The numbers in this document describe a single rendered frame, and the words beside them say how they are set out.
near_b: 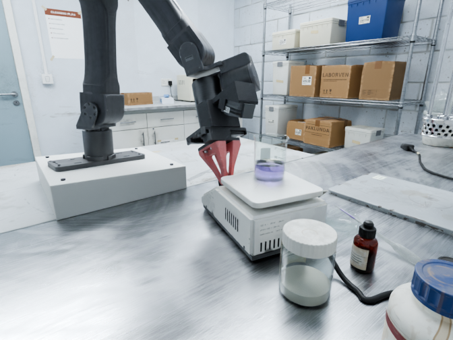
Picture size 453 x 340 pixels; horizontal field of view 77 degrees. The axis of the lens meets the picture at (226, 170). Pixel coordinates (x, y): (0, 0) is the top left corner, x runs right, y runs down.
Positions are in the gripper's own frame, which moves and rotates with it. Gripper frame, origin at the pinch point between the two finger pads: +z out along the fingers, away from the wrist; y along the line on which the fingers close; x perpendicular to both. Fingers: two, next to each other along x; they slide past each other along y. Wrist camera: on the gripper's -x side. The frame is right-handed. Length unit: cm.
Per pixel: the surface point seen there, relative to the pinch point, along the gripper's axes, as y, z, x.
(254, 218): -6.5, 7.8, -13.2
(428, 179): 52, 8, -14
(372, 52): 227, -108, 56
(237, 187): -4.9, 2.8, -9.1
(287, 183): 2.3, 3.6, -12.3
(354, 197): 24.1, 8.2, -9.5
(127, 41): 75, -198, 223
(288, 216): -1.7, 8.5, -14.5
